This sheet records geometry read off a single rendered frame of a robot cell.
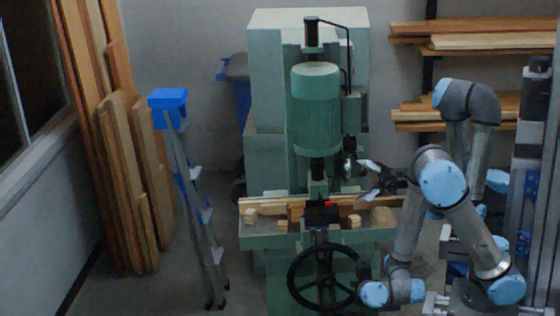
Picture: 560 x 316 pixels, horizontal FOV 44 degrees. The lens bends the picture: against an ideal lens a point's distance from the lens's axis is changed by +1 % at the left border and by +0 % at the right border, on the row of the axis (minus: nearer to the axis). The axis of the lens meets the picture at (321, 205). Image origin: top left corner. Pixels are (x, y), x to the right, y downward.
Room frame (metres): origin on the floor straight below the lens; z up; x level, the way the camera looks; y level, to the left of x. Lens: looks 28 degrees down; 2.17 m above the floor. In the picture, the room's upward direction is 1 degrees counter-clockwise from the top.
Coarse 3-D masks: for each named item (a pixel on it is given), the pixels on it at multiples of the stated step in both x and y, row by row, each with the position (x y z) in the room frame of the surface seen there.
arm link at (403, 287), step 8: (400, 272) 1.77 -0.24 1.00; (408, 272) 1.78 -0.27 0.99; (392, 280) 1.74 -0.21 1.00; (400, 280) 1.73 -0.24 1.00; (408, 280) 1.73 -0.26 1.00; (416, 280) 1.73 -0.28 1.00; (392, 288) 1.70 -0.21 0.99; (400, 288) 1.70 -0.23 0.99; (408, 288) 1.70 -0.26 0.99; (416, 288) 1.70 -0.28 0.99; (424, 288) 1.70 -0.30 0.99; (392, 296) 1.68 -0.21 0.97; (400, 296) 1.68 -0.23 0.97; (408, 296) 1.69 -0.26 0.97; (416, 296) 1.69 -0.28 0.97; (424, 296) 1.69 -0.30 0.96; (392, 304) 1.69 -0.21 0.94; (400, 304) 1.69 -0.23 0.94
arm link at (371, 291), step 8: (360, 288) 1.76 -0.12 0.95; (368, 288) 1.68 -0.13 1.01; (376, 288) 1.68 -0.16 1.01; (384, 288) 1.68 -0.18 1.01; (360, 296) 1.73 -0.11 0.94; (368, 296) 1.66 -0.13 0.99; (376, 296) 1.66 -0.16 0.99; (384, 296) 1.66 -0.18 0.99; (368, 304) 1.65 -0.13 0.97; (376, 304) 1.65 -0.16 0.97; (384, 304) 1.68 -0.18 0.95
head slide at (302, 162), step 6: (300, 156) 2.45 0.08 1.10; (330, 156) 2.46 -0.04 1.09; (300, 162) 2.45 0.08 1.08; (306, 162) 2.45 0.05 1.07; (330, 162) 2.46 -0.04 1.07; (300, 168) 2.45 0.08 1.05; (306, 168) 2.45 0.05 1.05; (330, 168) 2.46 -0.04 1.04; (300, 174) 2.45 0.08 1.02; (306, 174) 2.45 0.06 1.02; (330, 174) 2.46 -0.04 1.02; (300, 180) 2.45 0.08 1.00; (306, 180) 2.45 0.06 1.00; (300, 186) 2.45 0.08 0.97; (306, 186) 2.45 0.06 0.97
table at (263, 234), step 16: (240, 224) 2.28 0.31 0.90; (256, 224) 2.27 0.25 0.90; (272, 224) 2.27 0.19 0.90; (288, 224) 2.27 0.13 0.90; (368, 224) 2.25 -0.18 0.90; (240, 240) 2.18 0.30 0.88; (256, 240) 2.19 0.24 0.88; (272, 240) 2.19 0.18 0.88; (288, 240) 2.20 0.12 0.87; (352, 240) 2.22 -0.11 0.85; (368, 240) 2.22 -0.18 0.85; (384, 240) 2.22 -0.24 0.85; (320, 256) 2.11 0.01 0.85; (336, 256) 2.12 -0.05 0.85
